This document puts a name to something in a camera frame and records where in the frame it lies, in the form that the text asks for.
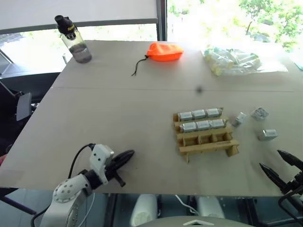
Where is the loose silver cell top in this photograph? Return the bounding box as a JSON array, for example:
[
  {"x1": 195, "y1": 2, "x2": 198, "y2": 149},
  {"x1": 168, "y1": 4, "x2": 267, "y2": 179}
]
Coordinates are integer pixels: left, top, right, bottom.
[{"x1": 250, "y1": 106, "x2": 269, "y2": 122}]

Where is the orange drawstring pouch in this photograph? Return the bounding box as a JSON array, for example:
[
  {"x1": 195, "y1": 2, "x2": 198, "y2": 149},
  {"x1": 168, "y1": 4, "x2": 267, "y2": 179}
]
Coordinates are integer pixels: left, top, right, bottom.
[{"x1": 144, "y1": 42, "x2": 185, "y2": 62}]

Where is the clear bottle with black cap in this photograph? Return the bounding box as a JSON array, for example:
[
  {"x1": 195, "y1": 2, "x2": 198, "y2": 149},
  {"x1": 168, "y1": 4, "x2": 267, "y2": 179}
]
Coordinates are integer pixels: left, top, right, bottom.
[{"x1": 54, "y1": 15, "x2": 93, "y2": 64}]

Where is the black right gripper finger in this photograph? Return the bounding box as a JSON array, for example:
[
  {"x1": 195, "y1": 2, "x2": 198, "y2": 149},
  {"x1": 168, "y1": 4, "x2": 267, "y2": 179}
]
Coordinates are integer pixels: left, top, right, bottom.
[
  {"x1": 258, "y1": 162, "x2": 285, "y2": 192},
  {"x1": 277, "y1": 149, "x2": 303, "y2": 172}
]

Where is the white roller blind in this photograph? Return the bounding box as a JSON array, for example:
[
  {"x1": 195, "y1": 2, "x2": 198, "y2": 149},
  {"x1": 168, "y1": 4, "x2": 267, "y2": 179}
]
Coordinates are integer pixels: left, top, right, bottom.
[{"x1": 0, "y1": 0, "x2": 158, "y2": 31}]

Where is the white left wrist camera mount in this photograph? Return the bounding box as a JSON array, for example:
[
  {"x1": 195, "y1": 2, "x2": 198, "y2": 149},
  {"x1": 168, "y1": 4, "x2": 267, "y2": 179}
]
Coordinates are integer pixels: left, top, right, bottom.
[{"x1": 89, "y1": 143, "x2": 115, "y2": 184}]

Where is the black chair with grey panel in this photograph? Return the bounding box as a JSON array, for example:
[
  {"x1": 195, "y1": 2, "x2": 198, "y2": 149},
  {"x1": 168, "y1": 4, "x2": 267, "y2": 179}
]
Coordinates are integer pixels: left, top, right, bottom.
[{"x1": 0, "y1": 72, "x2": 60, "y2": 157}]

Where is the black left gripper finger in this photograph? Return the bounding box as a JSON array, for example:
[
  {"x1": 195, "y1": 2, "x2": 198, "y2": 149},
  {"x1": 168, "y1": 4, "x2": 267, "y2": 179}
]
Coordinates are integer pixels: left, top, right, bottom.
[
  {"x1": 117, "y1": 149, "x2": 136, "y2": 160},
  {"x1": 116, "y1": 153, "x2": 135, "y2": 167}
]

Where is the dark table leg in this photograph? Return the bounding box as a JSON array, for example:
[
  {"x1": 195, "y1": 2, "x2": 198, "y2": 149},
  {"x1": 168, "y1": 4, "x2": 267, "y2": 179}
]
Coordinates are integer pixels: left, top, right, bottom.
[{"x1": 0, "y1": 186, "x2": 37, "y2": 216}]

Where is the wooden rack with silver packets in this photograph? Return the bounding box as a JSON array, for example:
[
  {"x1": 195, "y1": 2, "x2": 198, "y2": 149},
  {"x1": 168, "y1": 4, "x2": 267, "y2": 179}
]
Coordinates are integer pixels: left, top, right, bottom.
[{"x1": 172, "y1": 106, "x2": 241, "y2": 164}]

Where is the clear plastic bag of items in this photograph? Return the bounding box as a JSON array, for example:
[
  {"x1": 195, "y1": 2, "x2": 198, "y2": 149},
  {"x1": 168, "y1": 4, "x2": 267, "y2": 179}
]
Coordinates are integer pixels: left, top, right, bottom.
[{"x1": 200, "y1": 45, "x2": 289, "y2": 77}]

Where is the white robot leg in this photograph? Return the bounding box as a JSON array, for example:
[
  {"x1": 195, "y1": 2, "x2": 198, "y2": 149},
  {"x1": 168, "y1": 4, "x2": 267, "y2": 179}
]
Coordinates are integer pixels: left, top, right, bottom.
[
  {"x1": 196, "y1": 196, "x2": 225, "y2": 220},
  {"x1": 130, "y1": 194, "x2": 159, "y2": 227}
]

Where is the loose silver cell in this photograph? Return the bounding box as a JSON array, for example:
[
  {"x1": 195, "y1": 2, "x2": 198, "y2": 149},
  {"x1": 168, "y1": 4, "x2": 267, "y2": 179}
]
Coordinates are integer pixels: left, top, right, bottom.
[
  {"x1": 250, "y1": 106, "x2": 269, "y2": 122},
  {"x1": 231, "y1": 112, "x2": 247, "y2": 127}
]

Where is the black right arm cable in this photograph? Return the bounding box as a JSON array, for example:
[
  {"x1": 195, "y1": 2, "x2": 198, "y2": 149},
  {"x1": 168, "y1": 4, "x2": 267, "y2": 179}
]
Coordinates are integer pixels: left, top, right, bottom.
[{"x1": 277, "y1": 189, "x2": 303, "y2": 227}]

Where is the loose silver cell left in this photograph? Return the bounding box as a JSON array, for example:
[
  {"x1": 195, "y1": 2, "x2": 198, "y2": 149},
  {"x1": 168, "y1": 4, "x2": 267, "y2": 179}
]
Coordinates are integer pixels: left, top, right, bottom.
[{"x1": 231, "y1": 112, "x2": 247, "y2": 127}]

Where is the dark window frame post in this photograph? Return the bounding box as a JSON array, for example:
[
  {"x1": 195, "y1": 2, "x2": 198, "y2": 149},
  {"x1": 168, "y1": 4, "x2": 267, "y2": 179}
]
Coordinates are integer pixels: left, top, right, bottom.
[{"x1": 155, "y1": 0, "x2": 169, "y2": 42}]

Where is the white cable under table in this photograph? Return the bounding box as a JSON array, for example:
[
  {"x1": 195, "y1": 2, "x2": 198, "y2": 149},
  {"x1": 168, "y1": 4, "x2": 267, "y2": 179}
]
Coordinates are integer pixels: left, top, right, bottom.
[{"x1": 174, "y1": 194, "x2": 200, "y2": 214}]

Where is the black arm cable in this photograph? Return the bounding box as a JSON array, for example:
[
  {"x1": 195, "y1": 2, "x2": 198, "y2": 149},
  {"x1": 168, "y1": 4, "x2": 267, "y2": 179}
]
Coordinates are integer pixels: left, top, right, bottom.
[
  {"x1": 68, "y1": 143, "x2": 97, "y2": 178},
  {"x1": 277, "y1": 189, "x2": 303, "y2": 227}
]

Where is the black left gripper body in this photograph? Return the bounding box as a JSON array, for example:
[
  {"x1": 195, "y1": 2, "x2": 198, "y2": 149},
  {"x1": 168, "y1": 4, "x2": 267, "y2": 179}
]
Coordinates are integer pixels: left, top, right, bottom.
[{"x1": 104, "y1": 154, "x2": 126, "y2": 188}]

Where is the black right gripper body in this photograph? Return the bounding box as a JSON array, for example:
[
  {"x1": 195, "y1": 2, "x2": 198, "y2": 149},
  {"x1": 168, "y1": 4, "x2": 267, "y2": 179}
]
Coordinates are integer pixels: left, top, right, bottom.
[{"x1": 281, "y1": 165, "x2": 303, "y2": 197}]

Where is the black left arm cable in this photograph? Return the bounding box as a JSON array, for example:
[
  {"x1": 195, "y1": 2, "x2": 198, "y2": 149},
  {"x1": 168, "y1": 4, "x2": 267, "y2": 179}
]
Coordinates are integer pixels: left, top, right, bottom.
[{"x1": 68, "y1": 143, "x2": 97, "y2": 178}]

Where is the grey robot torso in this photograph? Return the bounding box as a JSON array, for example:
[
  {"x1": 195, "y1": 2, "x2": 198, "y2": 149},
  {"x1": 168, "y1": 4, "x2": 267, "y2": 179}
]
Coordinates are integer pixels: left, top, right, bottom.
[{"x1": 138, "y1": 215, "x2": 240, "y2": 227}]

